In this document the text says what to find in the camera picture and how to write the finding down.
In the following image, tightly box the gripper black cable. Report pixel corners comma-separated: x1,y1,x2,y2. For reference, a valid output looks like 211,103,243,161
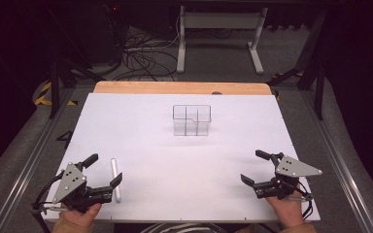
30,170,66,233
300,190,315,221

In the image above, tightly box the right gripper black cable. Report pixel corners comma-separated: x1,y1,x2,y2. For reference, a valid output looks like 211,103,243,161
300,190,315,221

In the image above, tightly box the white marker pen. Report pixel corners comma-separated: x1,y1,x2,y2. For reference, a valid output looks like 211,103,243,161
110,157,122,204

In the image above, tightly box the yellow black hazard tape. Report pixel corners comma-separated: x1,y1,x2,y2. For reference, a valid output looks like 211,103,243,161
33,81,79,107

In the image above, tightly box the tangle of floor cables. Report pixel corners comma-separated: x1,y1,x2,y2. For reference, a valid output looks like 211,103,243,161
111,23,180,83

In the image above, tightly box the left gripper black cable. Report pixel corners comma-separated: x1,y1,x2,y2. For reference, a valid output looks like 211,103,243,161
30,170,66,233

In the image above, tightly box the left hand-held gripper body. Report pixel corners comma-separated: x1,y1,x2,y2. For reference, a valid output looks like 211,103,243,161
51,162,115,215

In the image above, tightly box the person's left hand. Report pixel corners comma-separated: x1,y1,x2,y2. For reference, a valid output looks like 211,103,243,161
58,201,103,228

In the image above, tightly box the person's right hand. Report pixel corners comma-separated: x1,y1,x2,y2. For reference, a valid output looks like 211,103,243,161
265,184,307,228

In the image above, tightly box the clear plastic divided organizer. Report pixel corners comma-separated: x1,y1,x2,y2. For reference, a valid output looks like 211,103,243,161
172,104,213,137

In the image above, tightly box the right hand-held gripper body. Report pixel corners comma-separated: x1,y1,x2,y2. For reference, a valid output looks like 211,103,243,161
254,154,323,201

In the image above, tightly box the white metal stand frame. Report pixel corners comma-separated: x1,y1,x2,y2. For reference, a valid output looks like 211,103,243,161
176,5,269,75

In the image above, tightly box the white cables bundle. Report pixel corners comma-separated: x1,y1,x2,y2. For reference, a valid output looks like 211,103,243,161
139,221,217,233

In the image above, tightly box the black metal stand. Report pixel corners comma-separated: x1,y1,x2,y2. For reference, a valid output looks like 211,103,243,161
265,9,328,121
43,6,106,119

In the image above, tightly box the aluminium floor rail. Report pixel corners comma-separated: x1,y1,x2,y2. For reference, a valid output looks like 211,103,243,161
299,90,373,233
0,86,76,233

